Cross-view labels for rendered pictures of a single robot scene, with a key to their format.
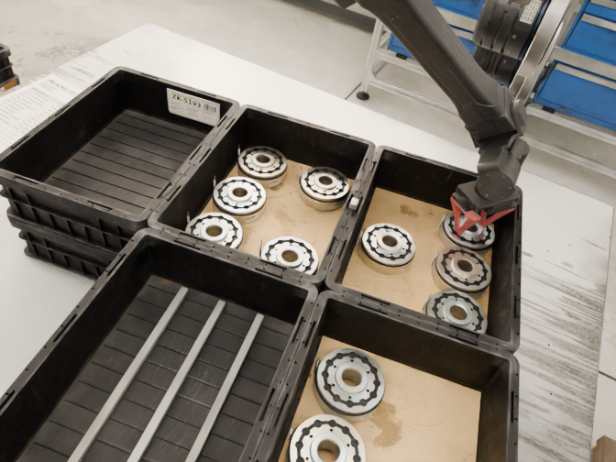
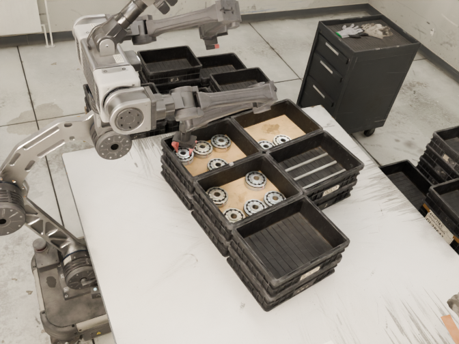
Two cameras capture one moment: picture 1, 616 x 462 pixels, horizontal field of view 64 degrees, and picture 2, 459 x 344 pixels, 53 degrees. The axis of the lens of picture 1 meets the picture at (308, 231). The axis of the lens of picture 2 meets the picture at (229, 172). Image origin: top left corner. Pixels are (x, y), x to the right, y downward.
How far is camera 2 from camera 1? 222 cm
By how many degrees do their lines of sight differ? 84
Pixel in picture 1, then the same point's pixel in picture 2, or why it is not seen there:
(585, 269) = not seen: hidden behind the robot
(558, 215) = (95, 165)
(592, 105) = not seen: outside the picture
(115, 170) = (294, 254)
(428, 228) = (190, 167)
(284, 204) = (235, 203)
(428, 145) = (98, 227)
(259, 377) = (285, 165)
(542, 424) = not seen: hidden behind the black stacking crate
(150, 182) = (282, 240)
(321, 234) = (233, 186)
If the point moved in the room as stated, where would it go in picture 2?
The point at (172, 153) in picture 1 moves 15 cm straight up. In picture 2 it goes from (264, 251) to (271, 228)
